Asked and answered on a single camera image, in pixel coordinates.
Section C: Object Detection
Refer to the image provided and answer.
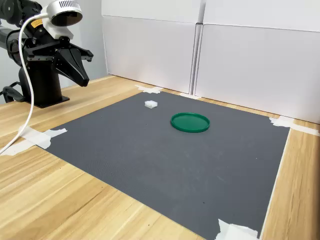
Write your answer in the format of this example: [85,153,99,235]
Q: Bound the round green lid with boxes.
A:
[170,112,211,134]

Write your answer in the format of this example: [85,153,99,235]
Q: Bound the white partition panel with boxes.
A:
[194,23,320,125]
[101,14,201,95]

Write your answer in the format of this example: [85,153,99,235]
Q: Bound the white masking tape piece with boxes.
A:
[268,115,320,137]
[0,124,69,157]
[178,92,201,100]
[214,218,260,240]
[134,84,165,95]

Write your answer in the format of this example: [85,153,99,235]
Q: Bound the dark grey mat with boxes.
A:
[37,91,291,240]

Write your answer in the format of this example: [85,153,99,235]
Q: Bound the white camera cable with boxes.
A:
[0,12,50,155]

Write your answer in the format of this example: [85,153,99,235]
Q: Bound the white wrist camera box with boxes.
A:
[41,0,84,41]

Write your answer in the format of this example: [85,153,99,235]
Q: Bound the black braided cable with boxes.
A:
[0,85,26,104]

